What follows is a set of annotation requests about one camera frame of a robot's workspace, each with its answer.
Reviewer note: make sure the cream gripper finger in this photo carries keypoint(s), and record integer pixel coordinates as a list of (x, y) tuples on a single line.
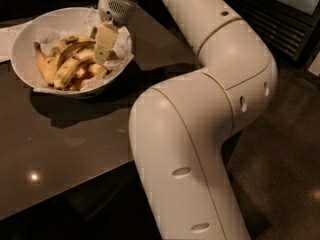
[(106, 37)]

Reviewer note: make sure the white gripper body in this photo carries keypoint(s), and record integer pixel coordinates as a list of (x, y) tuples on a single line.
[(116, 8)]

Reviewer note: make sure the spotted yellow banana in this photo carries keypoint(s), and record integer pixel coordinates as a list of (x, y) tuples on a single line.
[(64, 78)]

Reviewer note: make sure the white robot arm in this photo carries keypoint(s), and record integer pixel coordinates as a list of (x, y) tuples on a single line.
[(177, 127)]

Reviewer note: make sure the curved brown-edged banana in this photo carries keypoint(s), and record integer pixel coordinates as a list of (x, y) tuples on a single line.
[(79, 45)]

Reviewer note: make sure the lower small banana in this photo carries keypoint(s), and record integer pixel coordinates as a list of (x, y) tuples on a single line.
[(91, 70)]

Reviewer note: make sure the left yellow banana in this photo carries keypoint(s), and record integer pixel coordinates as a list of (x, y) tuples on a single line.
[(47, 64)]

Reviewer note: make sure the white paper sheet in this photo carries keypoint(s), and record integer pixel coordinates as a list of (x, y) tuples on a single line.
[(7, 38)]

